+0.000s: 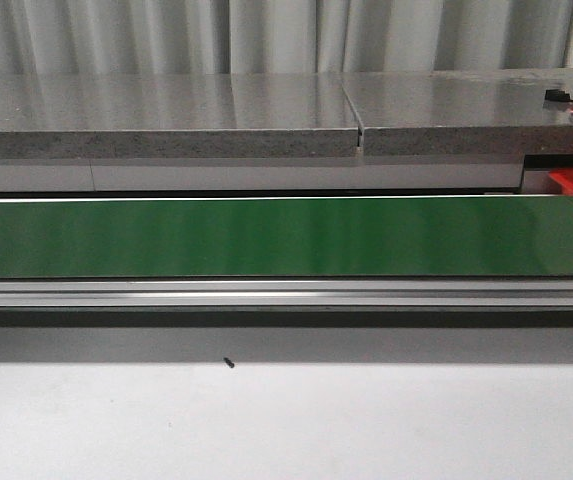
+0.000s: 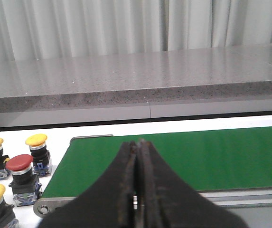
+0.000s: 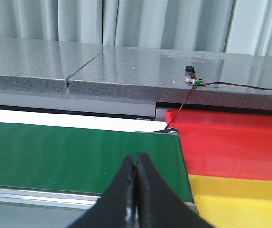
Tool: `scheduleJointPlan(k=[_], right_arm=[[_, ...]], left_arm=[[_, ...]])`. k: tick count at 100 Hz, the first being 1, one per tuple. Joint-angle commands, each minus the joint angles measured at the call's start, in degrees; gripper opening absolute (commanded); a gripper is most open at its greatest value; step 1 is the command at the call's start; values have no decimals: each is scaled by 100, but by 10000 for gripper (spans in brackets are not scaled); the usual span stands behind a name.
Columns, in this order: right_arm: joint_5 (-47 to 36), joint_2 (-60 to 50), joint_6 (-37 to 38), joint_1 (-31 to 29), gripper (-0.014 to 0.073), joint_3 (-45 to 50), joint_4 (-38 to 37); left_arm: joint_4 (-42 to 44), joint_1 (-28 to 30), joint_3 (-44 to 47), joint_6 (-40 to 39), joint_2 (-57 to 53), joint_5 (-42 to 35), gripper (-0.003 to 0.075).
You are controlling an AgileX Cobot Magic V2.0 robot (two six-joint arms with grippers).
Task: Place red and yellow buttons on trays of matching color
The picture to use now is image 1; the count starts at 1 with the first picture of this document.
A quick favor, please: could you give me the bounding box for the black sensor module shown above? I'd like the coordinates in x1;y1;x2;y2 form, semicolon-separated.
544;89;572;103

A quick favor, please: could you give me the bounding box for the aluminium conveyor frame rail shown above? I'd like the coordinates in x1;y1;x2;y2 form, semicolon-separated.
0;279;573;310

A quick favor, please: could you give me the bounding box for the grey stone countertop left slab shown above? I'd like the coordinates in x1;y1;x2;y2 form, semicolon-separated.
0;74;359;159

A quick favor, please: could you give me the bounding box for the grey stone countertop right slab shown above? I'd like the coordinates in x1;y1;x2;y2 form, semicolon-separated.
342;69;573;156

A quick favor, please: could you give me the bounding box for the grey stone countertop slab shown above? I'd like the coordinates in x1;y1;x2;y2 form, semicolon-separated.
342;69;573;156
0;74;359;159

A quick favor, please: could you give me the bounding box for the white cabinet front panel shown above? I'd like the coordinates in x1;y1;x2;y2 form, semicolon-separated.
0;154;524;192

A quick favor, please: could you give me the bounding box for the green conveyor belt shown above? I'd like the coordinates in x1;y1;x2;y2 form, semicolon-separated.
0;196;573;279

